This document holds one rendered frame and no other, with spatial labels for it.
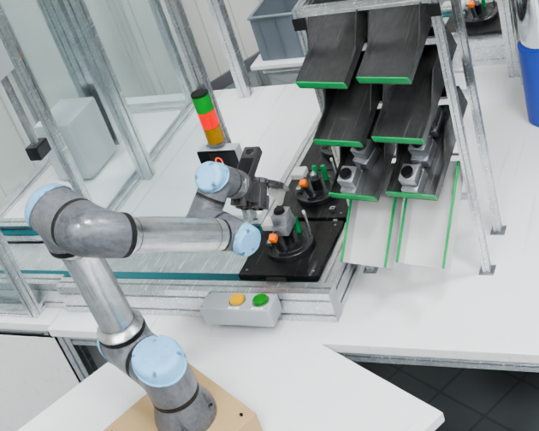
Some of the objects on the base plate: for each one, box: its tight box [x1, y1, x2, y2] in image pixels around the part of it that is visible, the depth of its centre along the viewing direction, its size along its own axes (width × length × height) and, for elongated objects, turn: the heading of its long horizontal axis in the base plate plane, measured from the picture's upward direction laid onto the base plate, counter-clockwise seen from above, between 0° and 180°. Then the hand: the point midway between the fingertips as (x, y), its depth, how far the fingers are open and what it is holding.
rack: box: [292, 0, 506, 275], centre depth 242 cm, size 21×36×80 cm, turn 91°
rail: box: [56, 277, 343, 322], centre depth 269 cm, size 6×89×11 cm, turn 91°
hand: (272, 187), depth 254 cm, fingers open, 8 cm apart
